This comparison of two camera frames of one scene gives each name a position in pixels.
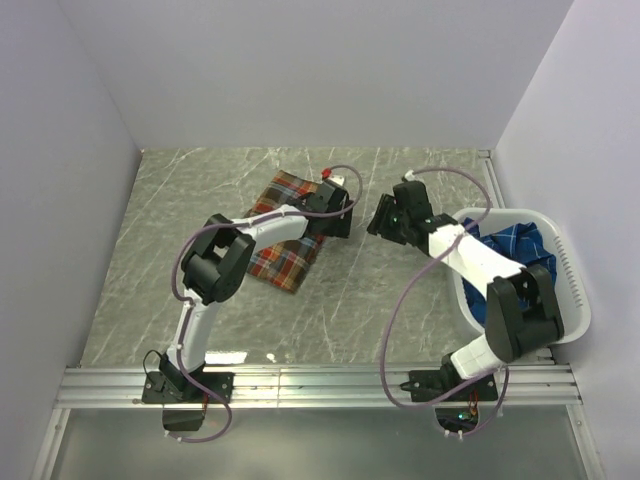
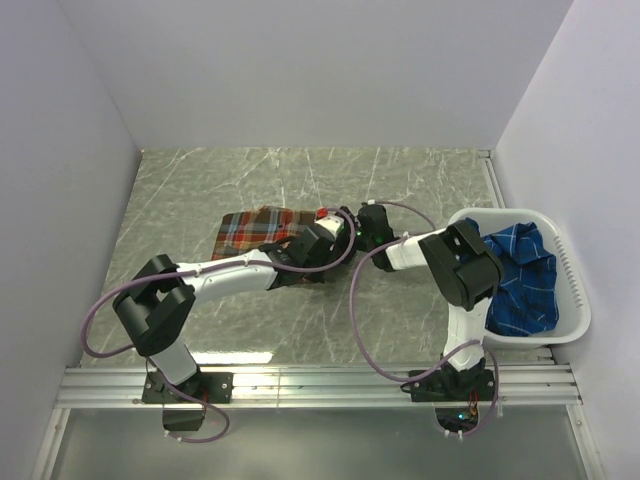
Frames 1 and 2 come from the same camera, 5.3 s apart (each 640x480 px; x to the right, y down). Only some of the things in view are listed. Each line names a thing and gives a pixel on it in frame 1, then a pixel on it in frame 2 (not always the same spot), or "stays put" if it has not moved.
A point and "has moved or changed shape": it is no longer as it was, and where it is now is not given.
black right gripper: (380, 222) -> (359, 224)
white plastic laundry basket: (571, 289) stays put
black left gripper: (340, 227) -> (317, 277)
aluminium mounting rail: (520, 386) stays put
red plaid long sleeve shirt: (284, 264) has moved or changed shape
